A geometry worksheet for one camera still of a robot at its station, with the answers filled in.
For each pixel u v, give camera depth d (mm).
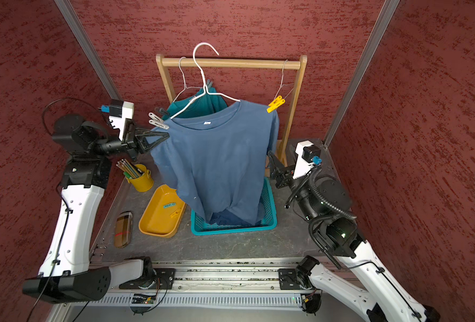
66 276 364
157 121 479
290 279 740
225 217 834
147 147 515
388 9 708
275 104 542
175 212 900
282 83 756
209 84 873
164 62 690
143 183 967
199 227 833
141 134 485
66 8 704
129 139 467
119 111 433
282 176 466
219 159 628
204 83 443
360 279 421
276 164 486
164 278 714
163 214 903
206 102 909
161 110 696
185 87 757
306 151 419
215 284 740
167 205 921
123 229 830
